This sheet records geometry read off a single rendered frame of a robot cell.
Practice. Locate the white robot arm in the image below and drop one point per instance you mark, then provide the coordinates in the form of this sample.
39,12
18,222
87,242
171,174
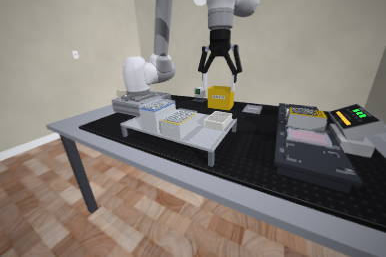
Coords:
138,74

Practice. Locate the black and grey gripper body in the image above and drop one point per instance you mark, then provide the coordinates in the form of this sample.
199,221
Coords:
220,38

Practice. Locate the pink and pale blue well plate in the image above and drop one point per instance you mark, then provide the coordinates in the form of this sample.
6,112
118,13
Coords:
309,137

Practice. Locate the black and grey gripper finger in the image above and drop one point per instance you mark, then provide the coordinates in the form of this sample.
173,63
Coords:
235,49
205,68

